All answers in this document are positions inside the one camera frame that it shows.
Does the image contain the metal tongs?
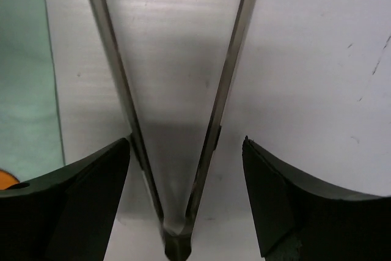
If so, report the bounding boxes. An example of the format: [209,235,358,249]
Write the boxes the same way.
[89,0,256,260]

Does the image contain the mint green cartoon placemat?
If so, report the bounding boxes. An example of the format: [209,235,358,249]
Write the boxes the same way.
[1,0,65,189]

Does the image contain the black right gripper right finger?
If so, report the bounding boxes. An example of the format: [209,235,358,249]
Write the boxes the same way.
[242,138,390,260]

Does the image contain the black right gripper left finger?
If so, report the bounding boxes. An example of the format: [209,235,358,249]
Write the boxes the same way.
[1,138,130,260]

